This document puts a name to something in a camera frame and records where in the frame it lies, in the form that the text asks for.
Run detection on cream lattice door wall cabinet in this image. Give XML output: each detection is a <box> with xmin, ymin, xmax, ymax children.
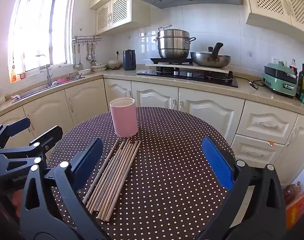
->
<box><xmin>95</xmin><ymin>0</ymin><xmax>151</xmax><ymax>35</ymax></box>

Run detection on black electric kettle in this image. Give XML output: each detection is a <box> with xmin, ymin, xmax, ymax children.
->
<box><xmin>123</xmin><ymin>49</ymin><xmax>137</xmax><ymax>71</ymax></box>

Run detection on pink cup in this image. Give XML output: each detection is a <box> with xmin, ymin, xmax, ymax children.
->
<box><xmin>109</xmin><ymin>97</ymin><xmax>138</xmax><ymax>138</ymax></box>

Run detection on steel steamer pot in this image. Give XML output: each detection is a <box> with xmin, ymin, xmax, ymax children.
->
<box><xmin>153</xmin><ymin>25</ymin><xmax>196</xmax><ymax>59</ymax></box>

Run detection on steel sink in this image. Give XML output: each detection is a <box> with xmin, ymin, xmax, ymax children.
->
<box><xmin>13</xmin><ymin>76</ymin><xmax>85</xmax><ymax>103</ymax></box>

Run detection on bundle of wooden chopsticks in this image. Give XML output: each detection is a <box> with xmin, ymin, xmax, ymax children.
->
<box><xmin>82</xmin><ymin>140</ymin><xmax>142</xmax><ymax>222</ymax></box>

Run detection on green electric cooker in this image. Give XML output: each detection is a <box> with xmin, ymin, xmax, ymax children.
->
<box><xmin>263</xmin><ymin>61</ymin><xmax>298</xmax><ymax>98</ymax></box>

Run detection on hanging steel ladle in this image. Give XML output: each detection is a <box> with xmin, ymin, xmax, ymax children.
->
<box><xmin>73</xmin><ymin>44</ymin><xmax>82</xmax><ymax>68</ymax></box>

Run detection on wide cream lattice wall cabinet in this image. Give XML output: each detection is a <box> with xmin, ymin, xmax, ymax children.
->
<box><xmin>243</xmin><ymin>0</ymin><xmax>304</xmax><ymax>37</ymax></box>

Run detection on black glass gas stove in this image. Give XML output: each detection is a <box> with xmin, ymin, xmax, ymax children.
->
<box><xmin>137</xmin><ymin>69</ymin><xmax>239</xmax><ymax>88</ymax></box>

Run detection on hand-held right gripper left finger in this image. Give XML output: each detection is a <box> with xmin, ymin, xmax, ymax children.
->
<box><xmin>19</xmin><ymin>138</ymin><xmax>110</xmax><ymax>240</ymax></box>

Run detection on dark glass bottle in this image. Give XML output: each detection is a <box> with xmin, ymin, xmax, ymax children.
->
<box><xmin>297</xmin><ymin>64</ymin><xmax>304</xmax><ymax>99</ymax></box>

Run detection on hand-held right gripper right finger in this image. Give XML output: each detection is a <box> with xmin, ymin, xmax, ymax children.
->
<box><xmin>197</xmin><ymin>137</ymin><xmax>286</xmax><ymax>240</ymax></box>

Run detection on black countertop burner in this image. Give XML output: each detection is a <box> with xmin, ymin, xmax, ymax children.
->
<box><xmin>150</xmin><ymin>57</ymin><xmax>192</xmax><ymax>66</ymax></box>

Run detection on black power cable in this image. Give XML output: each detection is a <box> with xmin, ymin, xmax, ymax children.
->
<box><xmin>233</xmin><ymin>76</ymin><xmax>265</xmax><ymax>90</ymax></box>

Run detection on steel wok black handle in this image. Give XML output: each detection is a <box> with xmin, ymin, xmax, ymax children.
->
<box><xmin>190</xmin><ymin>42</ymin><xmax>231</xmax><ymax>68</ymax></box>

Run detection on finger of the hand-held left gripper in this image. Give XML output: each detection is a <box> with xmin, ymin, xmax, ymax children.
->
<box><xmin>0</xmin><ymin>126</ymin><xmax>63</xmax><ymax>167</ymax></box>
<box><xmin>0</xmin><ymin>117</ymin><xmax>31</xmax><ymax>147</ymax></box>

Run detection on cream base cabinets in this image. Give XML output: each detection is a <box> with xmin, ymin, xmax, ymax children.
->
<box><xmin>0</xmin><ymin>77</ymin><xmax>304</xmax><ymax>188</ymax></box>

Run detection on steel wall utensil rack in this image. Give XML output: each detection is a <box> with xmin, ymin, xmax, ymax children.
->
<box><xmin>72</xmin><ymin>35</ymin><xmax>102</xmax><ymax>44</ymax></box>

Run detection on beige stone countertop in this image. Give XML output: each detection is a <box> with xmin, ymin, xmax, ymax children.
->
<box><xmin>0</xmin><ymin>66</ymin><xmax>304</xmax><ymax>120</ymax></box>

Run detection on steel faucet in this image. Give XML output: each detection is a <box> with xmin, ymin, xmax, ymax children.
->
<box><xmin>35</xmin><ymin>54</ymin><xmax>53</xmax><ymax>87</ymax></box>

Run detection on hanging steel utensils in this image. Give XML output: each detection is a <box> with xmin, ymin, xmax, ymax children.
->
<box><xmin>85</xmin><ymin>42</ymin><xmax>97</xmax><ymax>64</ymax></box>

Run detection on light wooden board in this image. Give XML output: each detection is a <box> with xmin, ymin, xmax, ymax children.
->
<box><xmin>145</xmin><ymin>62</ymin><xmax>230</xmax><ymax>74</ymax></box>

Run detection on kitchen window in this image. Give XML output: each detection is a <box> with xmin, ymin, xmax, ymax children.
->
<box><xmin>8</xmin><ymin>0</ymin><xmax>75</xmax><ymax>83</ymax></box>

